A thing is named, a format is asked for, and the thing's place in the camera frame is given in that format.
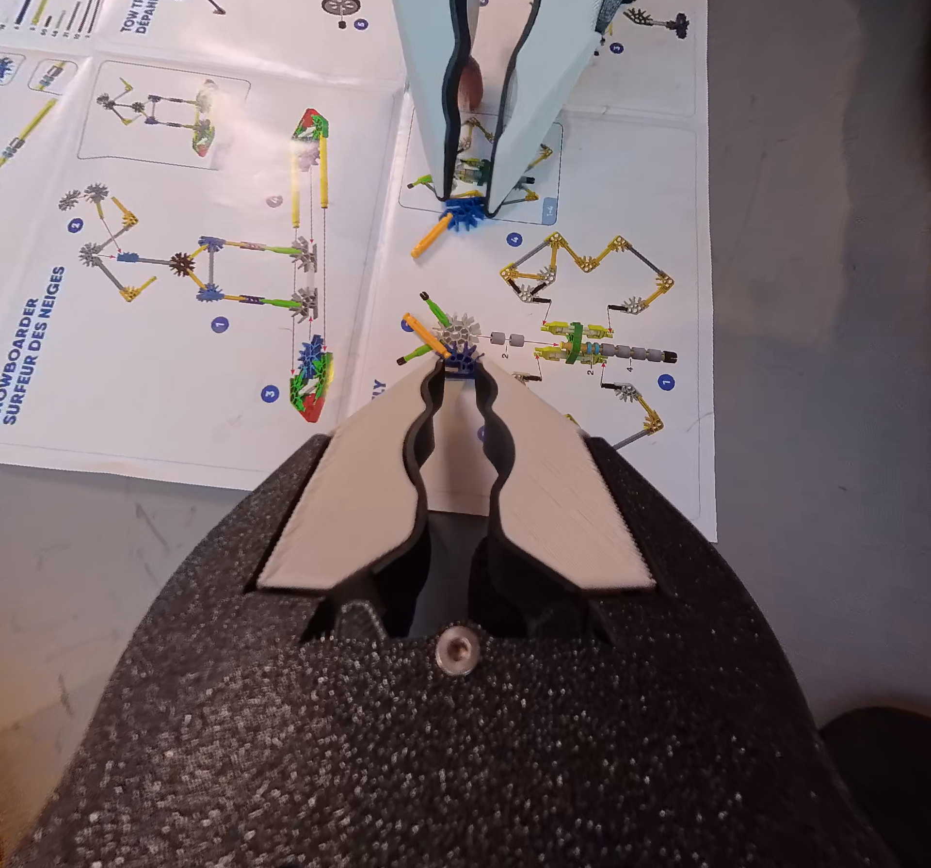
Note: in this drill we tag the white instruction sheet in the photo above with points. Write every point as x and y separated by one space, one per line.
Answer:
146 374

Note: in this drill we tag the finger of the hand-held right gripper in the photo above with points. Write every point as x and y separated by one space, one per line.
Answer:
568 10
429 24

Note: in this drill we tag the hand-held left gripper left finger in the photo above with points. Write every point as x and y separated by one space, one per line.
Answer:
342 519

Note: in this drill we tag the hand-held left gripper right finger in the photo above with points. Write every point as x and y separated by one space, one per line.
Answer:
575 519

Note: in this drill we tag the dark cloth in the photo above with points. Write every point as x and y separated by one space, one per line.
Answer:
888 781

